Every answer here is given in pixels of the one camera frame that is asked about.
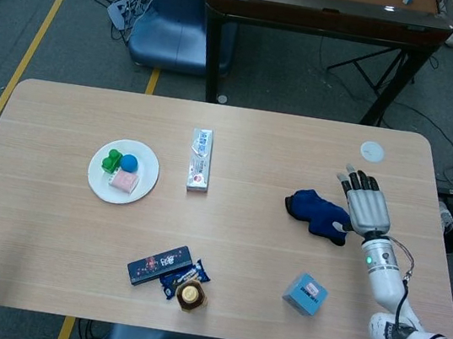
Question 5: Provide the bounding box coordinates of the dark blue floral box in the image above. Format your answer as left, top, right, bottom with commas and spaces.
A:
124, 237, 195, 295

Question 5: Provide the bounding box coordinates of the pink eraser block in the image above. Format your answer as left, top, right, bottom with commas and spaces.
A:
105, 168, 143, 196

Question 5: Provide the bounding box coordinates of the black tripod stand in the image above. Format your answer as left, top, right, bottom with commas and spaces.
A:
321, 37, 423, 107

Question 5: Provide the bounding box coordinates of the blue cloth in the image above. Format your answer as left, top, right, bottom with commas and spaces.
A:
278, 185, 356, 249

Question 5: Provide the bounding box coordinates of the blue ball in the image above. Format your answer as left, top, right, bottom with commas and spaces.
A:
118, 153, 141, 174

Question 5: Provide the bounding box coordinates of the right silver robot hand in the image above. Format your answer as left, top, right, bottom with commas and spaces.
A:
329, 162, 400, 241

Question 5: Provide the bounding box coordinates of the blue snack packet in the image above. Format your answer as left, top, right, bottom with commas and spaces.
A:
155, 252, 213, 306

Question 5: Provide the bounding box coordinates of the tea bottle yellow cap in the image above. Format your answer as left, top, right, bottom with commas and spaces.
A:
171, 277, 210, 316

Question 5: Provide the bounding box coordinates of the white toothpaste box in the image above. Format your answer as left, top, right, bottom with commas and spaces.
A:
183, 126, 218, 195

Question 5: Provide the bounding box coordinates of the brown mahjong table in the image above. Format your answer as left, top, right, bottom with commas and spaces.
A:
188, 0, 453, 137

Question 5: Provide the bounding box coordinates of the thin arm cable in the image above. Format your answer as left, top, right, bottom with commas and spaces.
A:
374, 235, 421, 339

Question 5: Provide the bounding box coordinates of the blue machine pedestal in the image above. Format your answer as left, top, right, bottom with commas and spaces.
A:
125, 0, 240, 81

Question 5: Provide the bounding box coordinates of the green toy brick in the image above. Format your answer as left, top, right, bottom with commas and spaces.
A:
100, 146, 126, 176

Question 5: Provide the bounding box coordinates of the light blue cardboard box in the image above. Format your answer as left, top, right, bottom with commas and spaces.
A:
279, 270, 332, 320

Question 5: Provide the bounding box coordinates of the white paper plate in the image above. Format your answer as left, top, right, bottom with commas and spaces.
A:
83, 133, 164, 211

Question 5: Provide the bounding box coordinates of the white round grommet cap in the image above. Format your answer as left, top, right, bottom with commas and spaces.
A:
358, 138, 387, 164

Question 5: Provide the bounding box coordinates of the grey sneaker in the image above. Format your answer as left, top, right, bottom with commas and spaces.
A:
434, 200, 453, 233

